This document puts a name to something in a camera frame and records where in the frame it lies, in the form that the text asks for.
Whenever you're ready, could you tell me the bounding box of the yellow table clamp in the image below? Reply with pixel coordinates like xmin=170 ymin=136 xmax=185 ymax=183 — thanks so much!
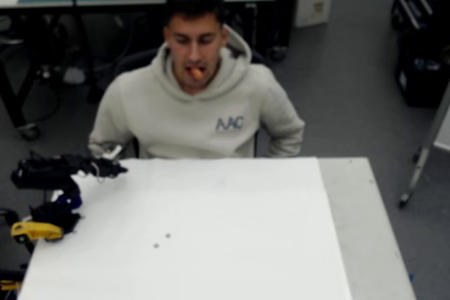
xmin=10 ymin=221 xmax=65 ymax=244

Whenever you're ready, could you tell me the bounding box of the small white camera board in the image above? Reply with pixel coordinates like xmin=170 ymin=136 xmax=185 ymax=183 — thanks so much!
xmin=101 ymin=145 xmax=123 ymax=159

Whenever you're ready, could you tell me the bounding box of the black curved handle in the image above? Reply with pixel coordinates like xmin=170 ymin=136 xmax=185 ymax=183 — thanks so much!
xmin=0 ymin=207 xmax=22 ymax=233

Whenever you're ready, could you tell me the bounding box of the orange food piece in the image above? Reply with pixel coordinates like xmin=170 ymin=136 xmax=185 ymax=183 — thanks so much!
xmin=189 ymin=65 xmax=206 ymax=81

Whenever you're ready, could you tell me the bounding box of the black slanted pole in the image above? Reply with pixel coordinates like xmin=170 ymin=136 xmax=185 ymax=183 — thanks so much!
xmin=61 ymin=0 xmax=106 ymax=104

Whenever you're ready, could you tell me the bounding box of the white bag on floor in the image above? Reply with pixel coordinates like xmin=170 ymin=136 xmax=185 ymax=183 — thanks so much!
xmin=62 ymin=66 xmax=87 ymax=85

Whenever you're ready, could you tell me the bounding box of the black caster wheel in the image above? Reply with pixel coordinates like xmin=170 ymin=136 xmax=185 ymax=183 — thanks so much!
xmin=18 ymin=122 xmax=40 ymax=141

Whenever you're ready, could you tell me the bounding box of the large white paper sheet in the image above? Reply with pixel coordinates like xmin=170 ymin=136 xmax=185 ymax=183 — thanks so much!
xmin=17 ymin=157 xmax=352 ymax=300

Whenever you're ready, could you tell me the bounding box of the yellow black clamp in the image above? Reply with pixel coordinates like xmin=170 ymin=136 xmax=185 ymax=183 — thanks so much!
xmin=0 ymin=268 xmax=27 ymax=291

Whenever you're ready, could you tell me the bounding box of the grey wheeled stand leg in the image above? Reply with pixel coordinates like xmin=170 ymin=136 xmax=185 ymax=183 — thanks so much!
xmin=399 ymin=78 xmax=450 ymax=209

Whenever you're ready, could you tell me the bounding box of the man in beige hoodie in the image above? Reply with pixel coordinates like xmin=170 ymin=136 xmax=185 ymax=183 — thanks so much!
xmin=87 ymin=0 xmax=306 ymax=159

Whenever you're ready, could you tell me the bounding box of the black storage bin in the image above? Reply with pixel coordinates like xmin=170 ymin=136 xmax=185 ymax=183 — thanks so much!
xmin=393 ymin=34 xmax=450 ymax=108

